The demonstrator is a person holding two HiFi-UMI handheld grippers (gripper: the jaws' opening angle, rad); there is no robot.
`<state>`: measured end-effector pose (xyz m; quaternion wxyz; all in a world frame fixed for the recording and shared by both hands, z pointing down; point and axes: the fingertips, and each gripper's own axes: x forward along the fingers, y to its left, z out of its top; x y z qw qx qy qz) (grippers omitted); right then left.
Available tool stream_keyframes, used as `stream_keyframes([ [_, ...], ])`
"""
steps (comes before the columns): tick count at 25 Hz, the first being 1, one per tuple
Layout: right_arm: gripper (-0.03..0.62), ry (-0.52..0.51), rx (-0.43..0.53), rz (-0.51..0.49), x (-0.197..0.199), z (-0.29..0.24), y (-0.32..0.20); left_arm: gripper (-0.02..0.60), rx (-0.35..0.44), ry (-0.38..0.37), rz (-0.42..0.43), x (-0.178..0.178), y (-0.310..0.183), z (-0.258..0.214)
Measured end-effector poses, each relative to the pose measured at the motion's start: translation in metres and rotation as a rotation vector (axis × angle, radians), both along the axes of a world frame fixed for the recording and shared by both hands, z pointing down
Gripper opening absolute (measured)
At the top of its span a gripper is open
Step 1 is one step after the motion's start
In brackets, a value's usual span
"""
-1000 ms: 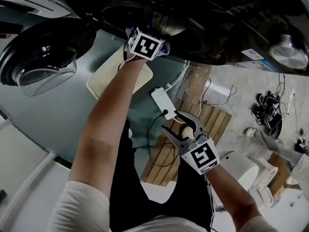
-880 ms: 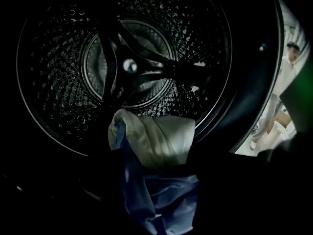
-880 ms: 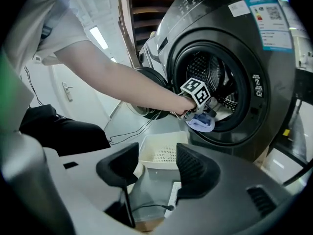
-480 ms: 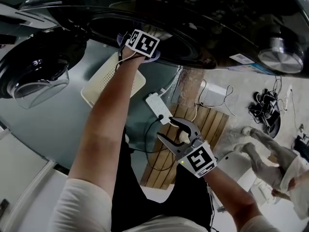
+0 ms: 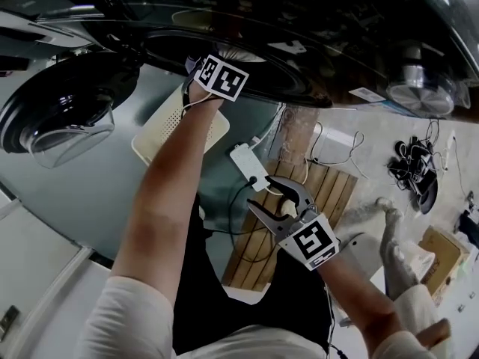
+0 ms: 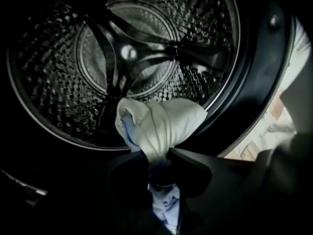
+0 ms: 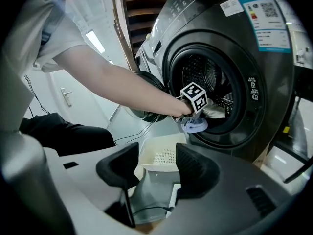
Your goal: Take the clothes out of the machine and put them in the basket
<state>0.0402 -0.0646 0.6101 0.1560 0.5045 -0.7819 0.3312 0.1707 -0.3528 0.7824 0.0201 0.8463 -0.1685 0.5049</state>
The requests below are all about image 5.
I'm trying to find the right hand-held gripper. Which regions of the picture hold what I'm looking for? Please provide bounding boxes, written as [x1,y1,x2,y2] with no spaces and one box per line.
[246,177,340,272]

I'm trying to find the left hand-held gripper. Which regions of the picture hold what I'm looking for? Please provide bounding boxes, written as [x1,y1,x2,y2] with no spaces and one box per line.
[186,53,250,102]

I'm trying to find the white clothes garment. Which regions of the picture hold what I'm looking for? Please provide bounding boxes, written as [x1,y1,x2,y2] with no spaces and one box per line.
[218,45,265,64]

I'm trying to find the cream plastic laundry basket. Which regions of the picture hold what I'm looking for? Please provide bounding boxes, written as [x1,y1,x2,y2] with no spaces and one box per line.
[130,84,231,168]

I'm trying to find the dark grey washing machine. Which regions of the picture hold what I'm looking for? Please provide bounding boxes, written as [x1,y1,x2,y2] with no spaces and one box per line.
[35,0,479,121]

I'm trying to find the person's left forearm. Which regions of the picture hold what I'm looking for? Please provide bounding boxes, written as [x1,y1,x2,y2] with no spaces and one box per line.
[111,95,225,287]

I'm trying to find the person's right forearm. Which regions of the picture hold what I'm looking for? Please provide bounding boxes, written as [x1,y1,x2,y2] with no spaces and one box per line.
[316,256,416,355]

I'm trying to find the round washing machine door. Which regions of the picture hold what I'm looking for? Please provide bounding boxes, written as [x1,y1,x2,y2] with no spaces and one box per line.
[0,50,140,170]

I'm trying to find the person's cream shoe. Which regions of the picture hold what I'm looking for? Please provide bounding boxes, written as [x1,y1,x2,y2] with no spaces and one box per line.
[280,198,299,219]

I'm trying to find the white power strip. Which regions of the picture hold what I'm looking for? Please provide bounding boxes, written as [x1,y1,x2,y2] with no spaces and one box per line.
[229,144,270,192]

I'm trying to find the wooden plank block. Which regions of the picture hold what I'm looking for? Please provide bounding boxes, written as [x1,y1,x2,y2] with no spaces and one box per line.
[268,102,320,164]

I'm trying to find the white adapter box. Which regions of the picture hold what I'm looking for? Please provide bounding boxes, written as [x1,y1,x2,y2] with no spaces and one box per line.
[318,127,357,164]

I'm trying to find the person's black trousers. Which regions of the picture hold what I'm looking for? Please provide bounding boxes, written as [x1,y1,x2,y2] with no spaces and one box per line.
[174,194,332,355]

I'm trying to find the small open cardboard box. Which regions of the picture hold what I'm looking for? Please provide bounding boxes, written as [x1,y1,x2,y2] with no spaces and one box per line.
[417,225,471,307]

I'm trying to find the person's white shirt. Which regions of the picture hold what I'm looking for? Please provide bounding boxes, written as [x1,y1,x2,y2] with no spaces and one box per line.
[85,196,454,359]

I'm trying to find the white black tall appliance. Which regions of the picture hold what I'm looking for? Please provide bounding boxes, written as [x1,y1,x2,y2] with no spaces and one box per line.
[0,0,98,52]

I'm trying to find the bundle of black cables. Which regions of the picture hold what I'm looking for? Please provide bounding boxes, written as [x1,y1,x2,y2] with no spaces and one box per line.
[387,135,439,215]

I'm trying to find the small black wall bracket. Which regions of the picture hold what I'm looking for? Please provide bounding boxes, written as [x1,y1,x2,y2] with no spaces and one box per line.
[0,304,20,340]

